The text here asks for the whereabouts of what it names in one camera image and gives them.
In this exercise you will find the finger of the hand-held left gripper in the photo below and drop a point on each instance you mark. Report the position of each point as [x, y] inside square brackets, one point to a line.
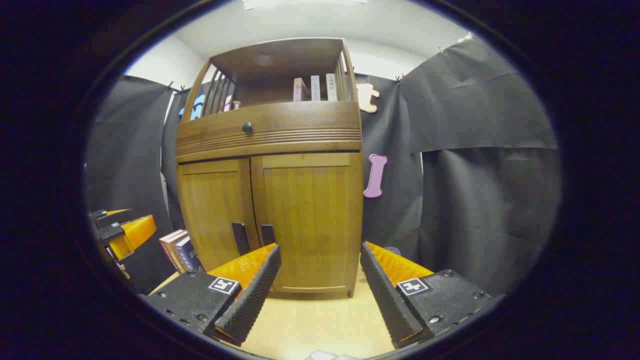
[132, 235]
[102, 214]

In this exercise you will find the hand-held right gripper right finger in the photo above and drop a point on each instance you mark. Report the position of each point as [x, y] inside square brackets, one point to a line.
[387, 300]

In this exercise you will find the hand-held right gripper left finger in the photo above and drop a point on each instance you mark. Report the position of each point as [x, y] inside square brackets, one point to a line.
[250, 300]

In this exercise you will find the wooden shoe cabinet door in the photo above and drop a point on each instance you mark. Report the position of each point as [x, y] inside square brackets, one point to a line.
[215, 200]
[310, 210]

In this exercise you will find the wooden double-door shoe cabinet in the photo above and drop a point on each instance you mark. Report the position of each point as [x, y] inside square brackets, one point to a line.
[280, 55]

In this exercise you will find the red book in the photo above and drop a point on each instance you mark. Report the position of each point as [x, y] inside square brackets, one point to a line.
[167, 246]

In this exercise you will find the brown book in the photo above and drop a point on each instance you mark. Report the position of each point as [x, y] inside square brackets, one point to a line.
[176, 252]

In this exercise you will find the blue book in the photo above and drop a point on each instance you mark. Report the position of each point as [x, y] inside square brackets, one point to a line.
[189, 256]

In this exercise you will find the black backdrop cloth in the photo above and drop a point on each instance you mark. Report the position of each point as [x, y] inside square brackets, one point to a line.
[475, 200]

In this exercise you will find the black drawer knob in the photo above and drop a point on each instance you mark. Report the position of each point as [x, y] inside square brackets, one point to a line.
[247, 127]

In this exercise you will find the wooden ridged drawer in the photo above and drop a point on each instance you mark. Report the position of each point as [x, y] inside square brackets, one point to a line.
[310, 120]

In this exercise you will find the white book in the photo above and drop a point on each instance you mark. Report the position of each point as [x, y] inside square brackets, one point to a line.
[331, 87]

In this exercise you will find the grey book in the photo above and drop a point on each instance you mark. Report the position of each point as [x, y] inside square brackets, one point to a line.
[315, 88]

